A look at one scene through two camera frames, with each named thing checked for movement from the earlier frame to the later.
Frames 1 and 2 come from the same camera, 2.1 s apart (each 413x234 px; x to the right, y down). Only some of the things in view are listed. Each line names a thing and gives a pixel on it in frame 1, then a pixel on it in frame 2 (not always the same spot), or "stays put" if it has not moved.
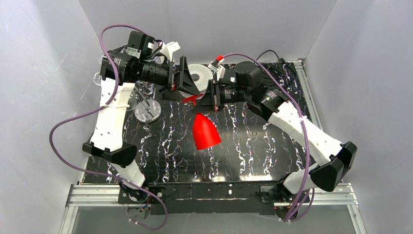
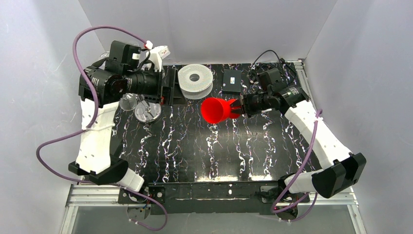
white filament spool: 202,75 stays put
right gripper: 216,95 → 243,105
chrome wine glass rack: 147,110 stays put
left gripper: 173,77 → 161,86
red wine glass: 205,134 → 217,110
